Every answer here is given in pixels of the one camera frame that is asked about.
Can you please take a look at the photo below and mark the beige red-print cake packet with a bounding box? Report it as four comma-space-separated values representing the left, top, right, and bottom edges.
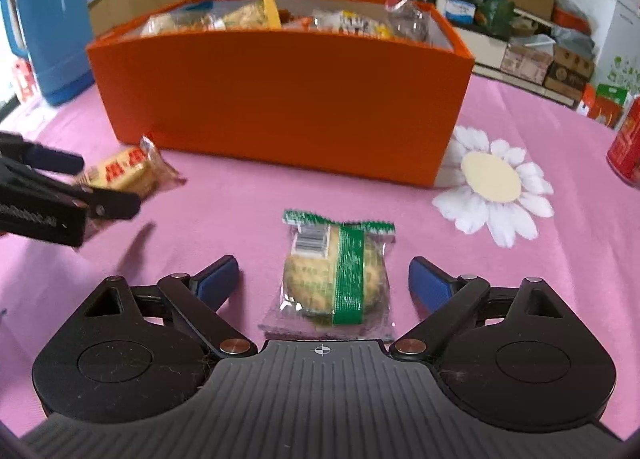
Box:
75, 135, 187, 200

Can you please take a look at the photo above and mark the green striped biscuit packet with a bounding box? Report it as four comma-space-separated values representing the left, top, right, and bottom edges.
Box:
260, 209, 398, 342

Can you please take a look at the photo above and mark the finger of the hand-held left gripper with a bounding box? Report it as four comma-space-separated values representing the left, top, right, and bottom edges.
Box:
0, 161, 142, 220
0, 131, 86, 177

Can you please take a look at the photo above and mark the dark green bag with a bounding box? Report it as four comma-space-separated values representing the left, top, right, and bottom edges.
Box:
475, 0, 516, 37

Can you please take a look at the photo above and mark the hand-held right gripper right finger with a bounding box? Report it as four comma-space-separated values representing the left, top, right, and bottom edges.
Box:
390, 256, 563, 357

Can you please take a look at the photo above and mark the pink printed cardboard box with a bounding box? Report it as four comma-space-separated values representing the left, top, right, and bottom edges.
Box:
500, 41, 553, 84

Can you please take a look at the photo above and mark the black white television stand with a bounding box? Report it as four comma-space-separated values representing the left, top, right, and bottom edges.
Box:
250, 0, 511, 80

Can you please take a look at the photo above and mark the white orange-edged snack packet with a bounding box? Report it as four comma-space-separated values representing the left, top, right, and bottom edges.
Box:
141, 14, 226, 36

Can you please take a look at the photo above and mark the dark printed cardboard box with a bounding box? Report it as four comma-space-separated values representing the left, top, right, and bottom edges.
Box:
544, 46, 596, 94

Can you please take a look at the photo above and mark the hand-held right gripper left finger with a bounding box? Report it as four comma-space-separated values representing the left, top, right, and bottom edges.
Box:
82, 255, 258, 357

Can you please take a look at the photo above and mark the pink floral tablecloth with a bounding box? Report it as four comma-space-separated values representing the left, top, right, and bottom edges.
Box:
0, 74, 640, 440

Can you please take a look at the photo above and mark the blue thermos flask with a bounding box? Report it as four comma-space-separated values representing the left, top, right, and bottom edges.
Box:
0, 0, 96, 107

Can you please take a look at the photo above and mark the orange gift bag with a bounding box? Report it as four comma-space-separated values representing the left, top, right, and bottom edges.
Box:
582, 84, 628, 127

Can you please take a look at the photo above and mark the orange storage box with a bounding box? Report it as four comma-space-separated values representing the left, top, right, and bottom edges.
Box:
86, 0, 475, 188

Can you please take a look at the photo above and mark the white fridge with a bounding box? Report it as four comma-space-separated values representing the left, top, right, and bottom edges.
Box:
575, 0, 640, 94

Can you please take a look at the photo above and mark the red drink can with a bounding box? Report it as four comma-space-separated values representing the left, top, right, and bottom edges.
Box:
606, 96, 640, 188

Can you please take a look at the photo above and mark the blue white tissue box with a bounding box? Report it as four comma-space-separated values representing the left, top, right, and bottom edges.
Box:
446, 0, 477, 24

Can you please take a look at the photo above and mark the white yellow printed snack packet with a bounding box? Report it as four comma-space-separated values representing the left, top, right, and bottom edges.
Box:
312, 9, 391, 38

